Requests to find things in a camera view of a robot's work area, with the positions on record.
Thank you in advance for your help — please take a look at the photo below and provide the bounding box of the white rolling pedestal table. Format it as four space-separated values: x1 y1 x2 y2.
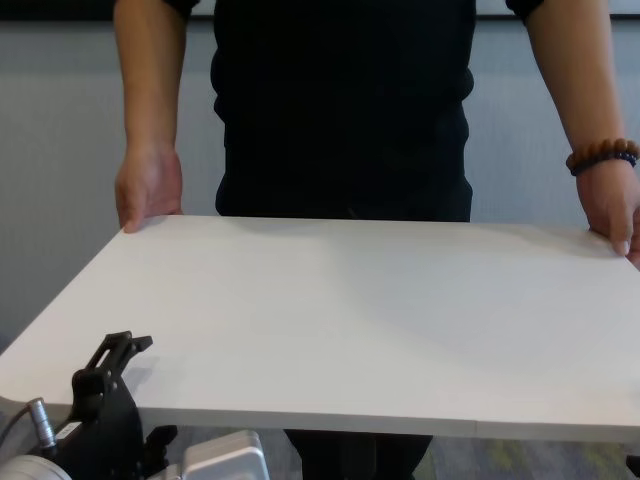
0 214 640 444

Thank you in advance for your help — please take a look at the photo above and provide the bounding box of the person torso in black clothes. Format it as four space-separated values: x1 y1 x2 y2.
169 0 529 480

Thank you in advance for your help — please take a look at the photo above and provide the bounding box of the grey left arm cable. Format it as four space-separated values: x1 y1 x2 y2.
0 397 52 447

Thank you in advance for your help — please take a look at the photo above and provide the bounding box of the brown wooden bead bracelet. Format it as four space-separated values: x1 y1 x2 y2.
565 138 640 176

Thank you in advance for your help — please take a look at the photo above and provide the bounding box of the person left hand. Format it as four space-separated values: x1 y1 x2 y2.
575 158 640 266

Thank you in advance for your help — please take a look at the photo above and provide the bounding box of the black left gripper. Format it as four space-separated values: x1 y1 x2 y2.
53 329 179 480

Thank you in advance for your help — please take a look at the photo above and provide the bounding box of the person right hand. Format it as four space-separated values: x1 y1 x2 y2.
114 144 184 235

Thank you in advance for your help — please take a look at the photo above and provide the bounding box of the person left forearm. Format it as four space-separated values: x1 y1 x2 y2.
519 9 629 157

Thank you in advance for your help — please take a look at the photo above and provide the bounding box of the dark blue bead bracelet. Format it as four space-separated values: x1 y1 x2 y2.
569 152 639 178

